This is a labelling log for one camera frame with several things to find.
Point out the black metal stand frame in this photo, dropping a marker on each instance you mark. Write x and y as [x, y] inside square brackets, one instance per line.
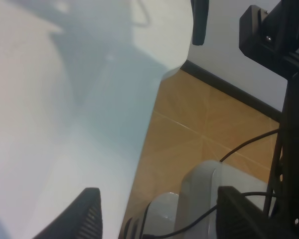
[272, 40]

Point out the black hanging block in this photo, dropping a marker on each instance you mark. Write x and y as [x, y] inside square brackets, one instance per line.
[200, 9]

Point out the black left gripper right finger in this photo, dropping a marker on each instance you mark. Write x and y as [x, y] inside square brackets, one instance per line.
[238, 218]

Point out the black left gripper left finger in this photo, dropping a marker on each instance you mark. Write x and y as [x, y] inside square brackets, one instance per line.
[80, 220]

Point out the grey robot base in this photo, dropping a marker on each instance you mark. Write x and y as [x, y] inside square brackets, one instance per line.
[170, 212]

